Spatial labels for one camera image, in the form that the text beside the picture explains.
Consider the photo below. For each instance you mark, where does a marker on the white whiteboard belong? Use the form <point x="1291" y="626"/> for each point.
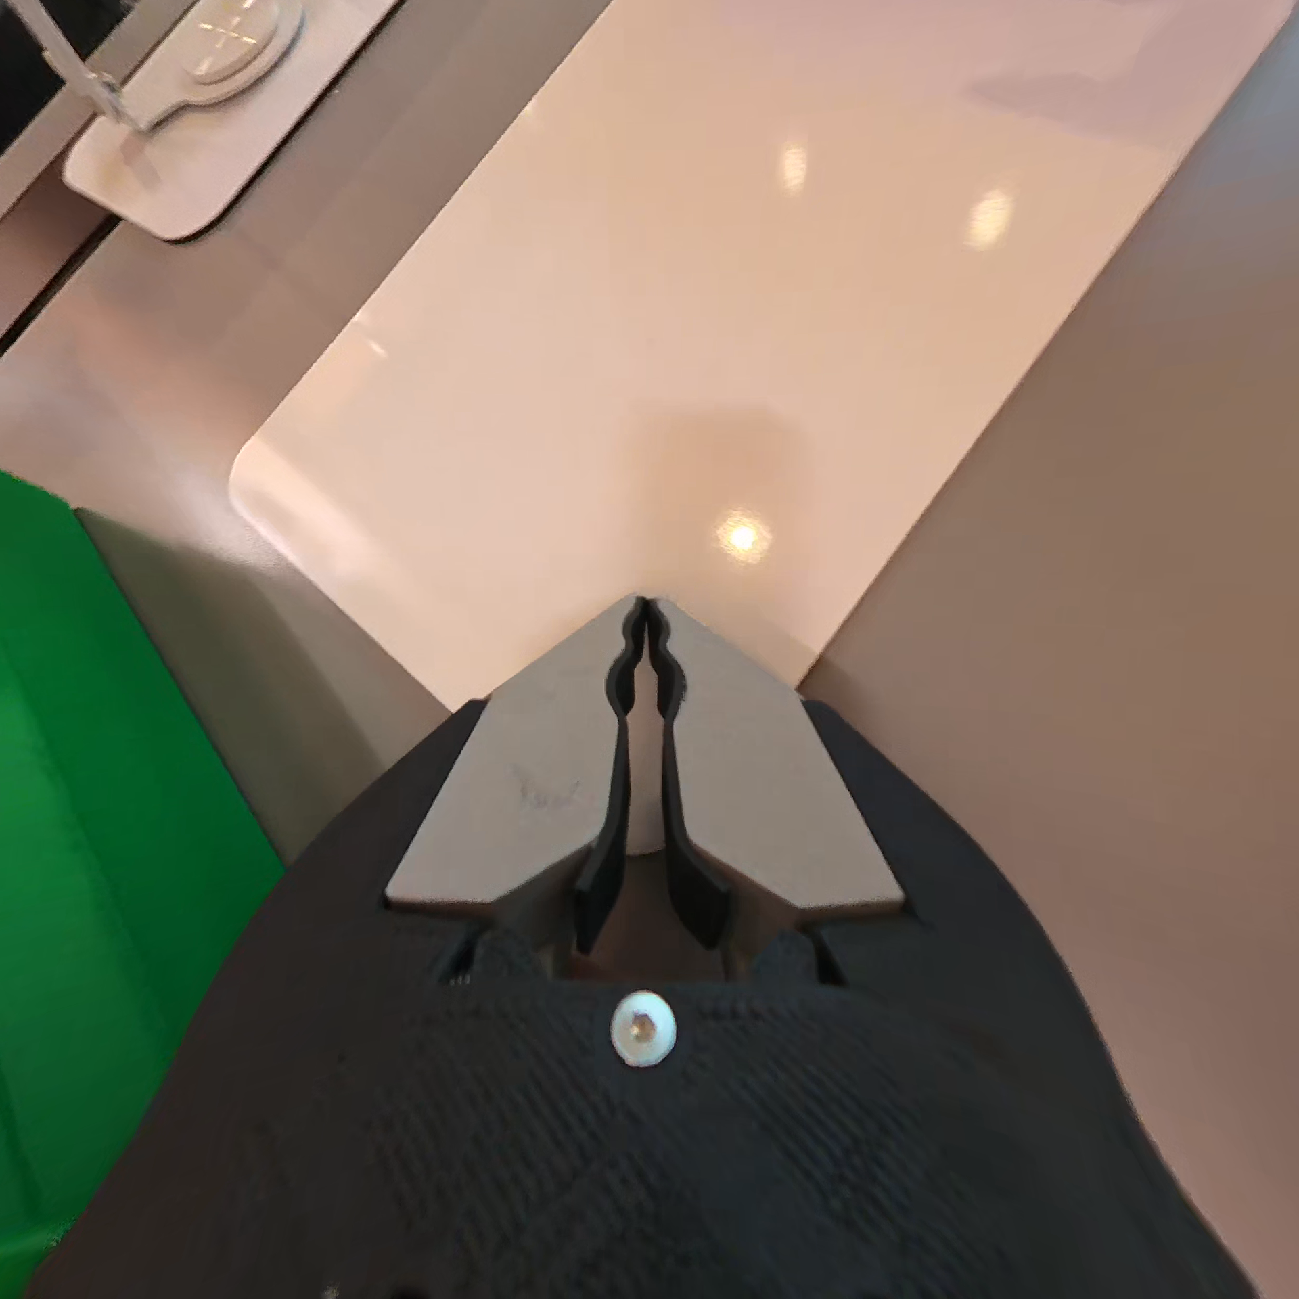
<point x="761" y="355"/>

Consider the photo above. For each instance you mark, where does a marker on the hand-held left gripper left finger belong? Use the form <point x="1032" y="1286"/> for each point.
<point x="507" y="802"/>

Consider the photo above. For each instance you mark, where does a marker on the green plastic bin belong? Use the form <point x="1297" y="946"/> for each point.
<point x="101" y="812"/>

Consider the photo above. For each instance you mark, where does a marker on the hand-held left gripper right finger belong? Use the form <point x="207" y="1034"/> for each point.
<point x="781" y="812"/>

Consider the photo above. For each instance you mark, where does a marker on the clear acrylic stand foot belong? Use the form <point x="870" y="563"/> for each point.
<point x="234" y="50"/>

